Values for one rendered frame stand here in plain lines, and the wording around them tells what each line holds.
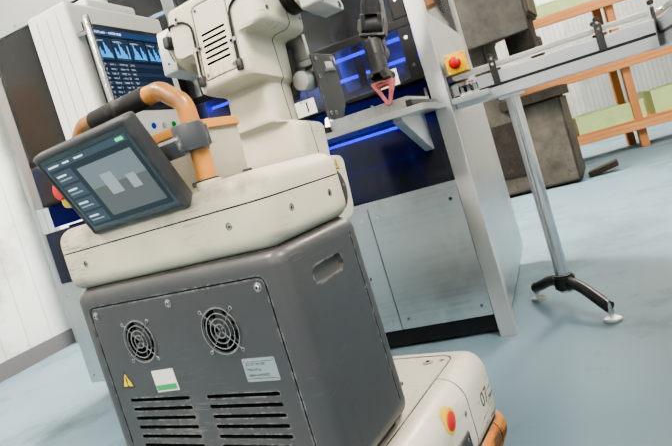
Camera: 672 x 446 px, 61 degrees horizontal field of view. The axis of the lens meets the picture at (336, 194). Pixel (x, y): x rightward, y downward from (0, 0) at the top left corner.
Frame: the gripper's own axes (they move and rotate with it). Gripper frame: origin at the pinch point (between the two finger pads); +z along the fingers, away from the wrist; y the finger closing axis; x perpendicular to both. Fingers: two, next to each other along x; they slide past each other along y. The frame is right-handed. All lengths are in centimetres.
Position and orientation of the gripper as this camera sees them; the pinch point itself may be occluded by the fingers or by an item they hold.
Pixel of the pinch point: (388, 102)
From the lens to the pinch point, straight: 176.7
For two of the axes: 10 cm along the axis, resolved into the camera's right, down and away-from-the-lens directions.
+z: 2.7, 9.6, -0.5
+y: 3.5, -0.5, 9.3
